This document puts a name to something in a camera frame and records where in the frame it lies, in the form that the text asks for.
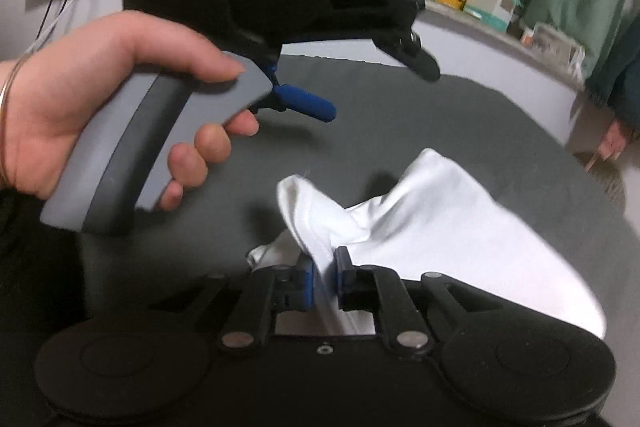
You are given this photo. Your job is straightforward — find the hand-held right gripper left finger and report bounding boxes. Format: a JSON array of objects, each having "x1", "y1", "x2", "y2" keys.
[{"x1": 160, "y1": 253, "x2": 317, "y2": 354}]

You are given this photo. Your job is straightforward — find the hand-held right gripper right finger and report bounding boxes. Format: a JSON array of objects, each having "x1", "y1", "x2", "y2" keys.
[{"x1": 333, "y1": 246, "x2": 506, "y2": 359}]

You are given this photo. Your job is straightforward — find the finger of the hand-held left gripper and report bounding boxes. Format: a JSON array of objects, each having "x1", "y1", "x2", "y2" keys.
[
  {"x1": 375, "y1": 31, "x2": 442, "y2": 82},
  {"x1": 252, "y1": 67, "x2": 337, "y2": 124}
]

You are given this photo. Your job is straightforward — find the white sweater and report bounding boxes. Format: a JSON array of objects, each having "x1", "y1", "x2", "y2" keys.
[{"x1": 247, "y1": 148, "x2": 608, "y2": 343}]

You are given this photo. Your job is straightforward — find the person's left hand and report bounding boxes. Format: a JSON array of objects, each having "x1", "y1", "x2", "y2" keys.
[{"x1": 0, "y1": 9, "x2": 261, "y2": 212}]

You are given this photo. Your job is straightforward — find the white and teal box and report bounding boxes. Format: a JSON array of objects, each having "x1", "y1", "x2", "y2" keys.
[{"x1": 462, "y1": 0, "x2": 522, "y2": 34}]

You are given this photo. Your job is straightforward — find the dark hanging jacket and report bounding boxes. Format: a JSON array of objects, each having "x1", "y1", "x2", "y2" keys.
[{"x1": 585, "y1": 14, "x2": 640, "y2": 128}]

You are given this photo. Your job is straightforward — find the pink garment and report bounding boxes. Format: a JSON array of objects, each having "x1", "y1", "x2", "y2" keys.
[{"x1": 585, "y1": 119, "x2": 632, "y2": 174}]

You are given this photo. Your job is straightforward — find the round woven stool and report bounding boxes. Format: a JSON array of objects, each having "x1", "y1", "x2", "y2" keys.
[{"x1": 575, "y1": 152, "x2": 629, "y2": 214}]

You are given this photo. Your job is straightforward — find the person's black top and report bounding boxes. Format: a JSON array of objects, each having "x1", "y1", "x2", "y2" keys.
[{"x1": 0, "y1": 187, "x2": 88, "y2": 408}]

